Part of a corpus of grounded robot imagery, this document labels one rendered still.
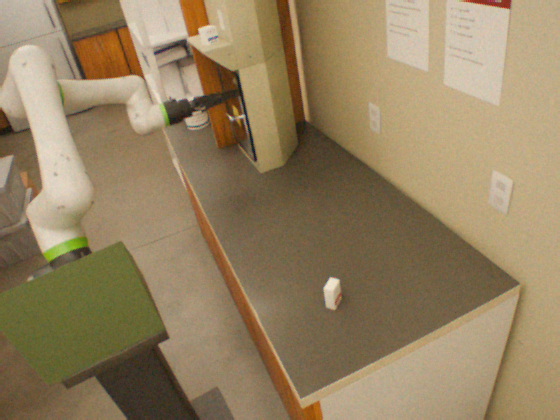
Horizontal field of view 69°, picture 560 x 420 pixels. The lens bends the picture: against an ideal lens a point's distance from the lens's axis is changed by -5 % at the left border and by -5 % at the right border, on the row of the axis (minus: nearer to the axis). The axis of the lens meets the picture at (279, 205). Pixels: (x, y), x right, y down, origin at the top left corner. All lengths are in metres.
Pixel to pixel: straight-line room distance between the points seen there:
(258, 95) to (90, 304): 1.01
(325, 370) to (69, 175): 0.81
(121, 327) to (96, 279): 0.19
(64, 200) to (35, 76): 0.37
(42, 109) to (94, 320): 0.58
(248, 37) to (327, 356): 1.15
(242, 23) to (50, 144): 0.82
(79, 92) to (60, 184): 0.49
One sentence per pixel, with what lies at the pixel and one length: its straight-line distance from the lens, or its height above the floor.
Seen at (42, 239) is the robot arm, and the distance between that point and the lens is 1.33.
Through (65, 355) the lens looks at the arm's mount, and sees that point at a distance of 1.32.
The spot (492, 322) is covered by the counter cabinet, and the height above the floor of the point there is 0.83.
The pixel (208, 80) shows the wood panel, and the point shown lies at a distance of 2.07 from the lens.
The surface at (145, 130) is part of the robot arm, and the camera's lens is 1.68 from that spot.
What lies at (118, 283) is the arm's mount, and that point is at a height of 1.17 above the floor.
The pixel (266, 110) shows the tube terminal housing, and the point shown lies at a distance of 1.79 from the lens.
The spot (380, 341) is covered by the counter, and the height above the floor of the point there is 0.94.
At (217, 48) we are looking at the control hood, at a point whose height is 1.51.
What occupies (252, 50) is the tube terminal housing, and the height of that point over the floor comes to 1.47.
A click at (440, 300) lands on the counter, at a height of 0.94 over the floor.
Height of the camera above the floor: 1.89
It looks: 35 degrees down
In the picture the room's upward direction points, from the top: 11 degrees counter-clockwise
